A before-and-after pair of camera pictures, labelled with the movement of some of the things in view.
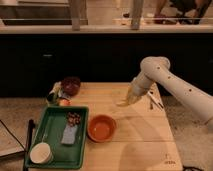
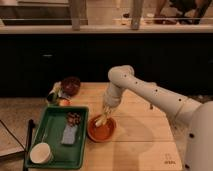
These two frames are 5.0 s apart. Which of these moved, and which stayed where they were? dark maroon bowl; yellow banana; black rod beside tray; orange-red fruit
Moved: yellow banana
Stayed: black rod beside tray; dark maroon bowl; orange-red fruit
